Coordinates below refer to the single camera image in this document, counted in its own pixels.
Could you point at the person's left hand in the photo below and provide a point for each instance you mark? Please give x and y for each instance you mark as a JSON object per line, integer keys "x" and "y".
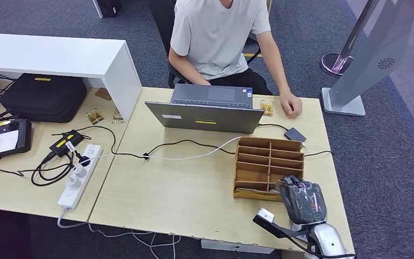
{"x": 291, "y": 104}

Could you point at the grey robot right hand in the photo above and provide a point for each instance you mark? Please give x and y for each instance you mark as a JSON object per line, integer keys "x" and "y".
{"x": 303, "y": 202}

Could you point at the person's right forearm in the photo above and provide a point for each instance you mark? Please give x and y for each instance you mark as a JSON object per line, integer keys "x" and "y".
{"x": 187, "y": 73}

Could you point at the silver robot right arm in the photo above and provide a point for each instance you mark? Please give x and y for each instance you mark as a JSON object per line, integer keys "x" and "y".
{"x": 326, "y": 239}

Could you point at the person's left forearm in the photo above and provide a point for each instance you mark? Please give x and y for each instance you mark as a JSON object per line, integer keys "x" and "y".
{"x": 280, "y": 71}

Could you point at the wooden card organizer box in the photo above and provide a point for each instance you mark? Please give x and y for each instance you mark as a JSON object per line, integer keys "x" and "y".
{"x": 252, "y": 174}

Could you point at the person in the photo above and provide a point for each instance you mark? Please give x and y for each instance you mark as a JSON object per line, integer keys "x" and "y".
{"x": 214, "y": 35}

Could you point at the small grey hub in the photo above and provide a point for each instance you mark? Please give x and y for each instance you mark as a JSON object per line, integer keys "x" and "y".
{"x": 295, "y": 135}

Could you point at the yellow floor tape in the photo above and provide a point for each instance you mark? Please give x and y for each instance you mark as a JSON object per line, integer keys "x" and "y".
{"x": 251, "y": 55}

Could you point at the grey laptop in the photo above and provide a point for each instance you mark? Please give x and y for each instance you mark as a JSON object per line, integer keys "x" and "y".
{"x": 228, "y": 121}

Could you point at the grey kiosk stand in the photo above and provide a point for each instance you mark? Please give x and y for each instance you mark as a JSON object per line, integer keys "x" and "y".
{"x": 371, "y": 53}

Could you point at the black office chair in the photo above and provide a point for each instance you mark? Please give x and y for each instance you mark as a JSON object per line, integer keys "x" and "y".
{"x": 160, "y": 21}

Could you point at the brown cardboard tag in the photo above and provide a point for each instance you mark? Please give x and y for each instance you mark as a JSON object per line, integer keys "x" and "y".
{"x": 103, "y": 94}

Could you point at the black computer tower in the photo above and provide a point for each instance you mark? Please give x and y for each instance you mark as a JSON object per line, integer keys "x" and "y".
{"x": 108, "y": 9}

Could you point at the black plug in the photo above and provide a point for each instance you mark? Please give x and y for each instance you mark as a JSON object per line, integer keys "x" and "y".
{"x": 83, "y": 159}

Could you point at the white round plug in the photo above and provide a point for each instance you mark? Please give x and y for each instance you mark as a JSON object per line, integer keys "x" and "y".
{"x": 80, "y": 171}

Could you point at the black power adapter yellow label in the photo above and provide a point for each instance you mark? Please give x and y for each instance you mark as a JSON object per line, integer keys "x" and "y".
{"x": 64, "y": 143}

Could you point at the white power strip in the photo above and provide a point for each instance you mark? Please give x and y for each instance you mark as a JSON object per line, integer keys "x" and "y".
{"x": 70, "y": 196}

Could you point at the white desk shelf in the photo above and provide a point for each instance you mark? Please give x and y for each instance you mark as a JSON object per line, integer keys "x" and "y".
{"x": 50, "y": 53}

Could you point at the black carrying case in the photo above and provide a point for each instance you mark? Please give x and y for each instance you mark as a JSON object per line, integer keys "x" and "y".
{"x": 44, "y": 99}

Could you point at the black remote controller with screen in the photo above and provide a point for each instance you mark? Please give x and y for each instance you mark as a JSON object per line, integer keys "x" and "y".
{"x": 21, "y": 140}

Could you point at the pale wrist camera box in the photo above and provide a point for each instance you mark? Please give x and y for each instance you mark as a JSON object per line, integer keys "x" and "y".
{"x": 265, "y": 215}

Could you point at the silver stanchion post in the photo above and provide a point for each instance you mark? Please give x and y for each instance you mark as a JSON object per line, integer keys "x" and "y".
{"x": 336, "y": 65}

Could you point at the white table support bracket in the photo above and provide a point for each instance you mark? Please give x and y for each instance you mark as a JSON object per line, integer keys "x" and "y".
{"x": 228, "y": 246}

